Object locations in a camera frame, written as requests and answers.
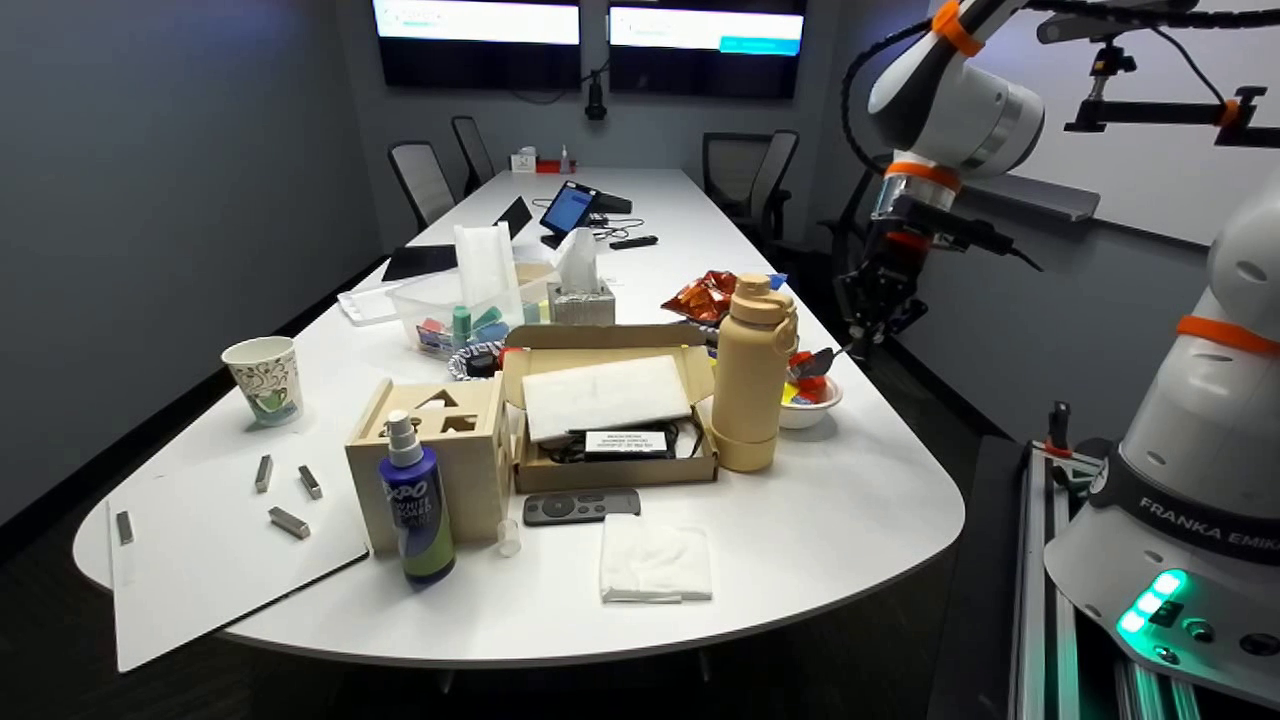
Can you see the yellow toy block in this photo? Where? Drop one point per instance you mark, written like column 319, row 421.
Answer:
column 791, row 392

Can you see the white paper napkin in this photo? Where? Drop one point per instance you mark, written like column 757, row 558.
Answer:
column 653, row 558

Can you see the open tan cardboard box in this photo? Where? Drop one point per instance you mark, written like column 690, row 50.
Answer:
column 532, row 361

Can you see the wall whiteboard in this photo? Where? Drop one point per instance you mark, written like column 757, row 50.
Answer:
column 1144, row 187

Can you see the white round bowl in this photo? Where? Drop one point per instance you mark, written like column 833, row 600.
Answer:
column 811, row 409

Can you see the small white board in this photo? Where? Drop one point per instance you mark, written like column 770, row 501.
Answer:
column 187, row 586

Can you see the tablet with blue screen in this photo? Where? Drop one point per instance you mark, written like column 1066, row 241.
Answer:
column 564, row 211

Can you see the small red can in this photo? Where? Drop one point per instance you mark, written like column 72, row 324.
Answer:
column 549, row 164

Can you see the black office chair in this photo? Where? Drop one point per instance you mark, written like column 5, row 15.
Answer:
column 744, row 173
column 471, row 146
column 422, row 183

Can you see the white tissue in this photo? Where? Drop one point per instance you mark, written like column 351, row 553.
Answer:
column 576, row 261

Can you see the wooden shape sorter box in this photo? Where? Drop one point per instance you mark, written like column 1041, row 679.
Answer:
column 475, row 482

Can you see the grey tissue box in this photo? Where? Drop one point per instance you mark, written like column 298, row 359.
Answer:
column 582, row 307

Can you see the red toy block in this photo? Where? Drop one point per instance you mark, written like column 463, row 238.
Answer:
column 814, row 388

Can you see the aluminium rail frame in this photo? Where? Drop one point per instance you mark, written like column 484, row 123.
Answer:
column 1032, row 600

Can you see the clear bin of colourful items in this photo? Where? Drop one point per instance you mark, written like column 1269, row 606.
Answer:
column 466, row 333

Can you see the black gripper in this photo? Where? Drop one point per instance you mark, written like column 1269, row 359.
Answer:
column 891, row 284

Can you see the grey metal piece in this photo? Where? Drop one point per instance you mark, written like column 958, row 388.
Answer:
column 260, row 474
column 122, row 524
column 308, row 482
column 289, row 523

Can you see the small white cup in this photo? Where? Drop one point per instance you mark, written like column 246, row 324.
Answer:
column 525, row 163

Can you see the black upright post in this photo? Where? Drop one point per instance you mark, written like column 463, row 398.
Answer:
column 1060, row 425

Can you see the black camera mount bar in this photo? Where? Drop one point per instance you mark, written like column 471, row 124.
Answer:
column 1162, row 113

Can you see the black device with white label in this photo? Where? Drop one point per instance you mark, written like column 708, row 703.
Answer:
column 627, row 443

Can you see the wall monitor screen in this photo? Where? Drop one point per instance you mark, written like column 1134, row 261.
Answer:
column 705, row 30
column 475, row 27

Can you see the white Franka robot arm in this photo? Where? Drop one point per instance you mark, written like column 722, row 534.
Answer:
column 962, row 123

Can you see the patterned paper cup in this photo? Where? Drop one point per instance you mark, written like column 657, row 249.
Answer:
column 260, row 376

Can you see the tall clear plastic container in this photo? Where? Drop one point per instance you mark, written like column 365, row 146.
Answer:
column 484, row 275

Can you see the white paper pad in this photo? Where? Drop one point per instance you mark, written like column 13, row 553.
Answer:
column 605, row 392

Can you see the black webcam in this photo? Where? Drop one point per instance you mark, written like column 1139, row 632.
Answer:
column 595, row 93

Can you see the black flat folder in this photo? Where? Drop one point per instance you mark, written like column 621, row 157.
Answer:
column 422, row 261

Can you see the red orange snack bag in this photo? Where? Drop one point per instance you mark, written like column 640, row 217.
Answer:
column 702, row 298

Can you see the black remote control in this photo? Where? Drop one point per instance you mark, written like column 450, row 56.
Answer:
column 582, row 506

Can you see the beige insulated water bottle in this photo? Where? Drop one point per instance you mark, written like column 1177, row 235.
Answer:
column 748, row 383

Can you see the blue pump bottle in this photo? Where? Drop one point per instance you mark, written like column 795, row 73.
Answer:
column 419, row 515

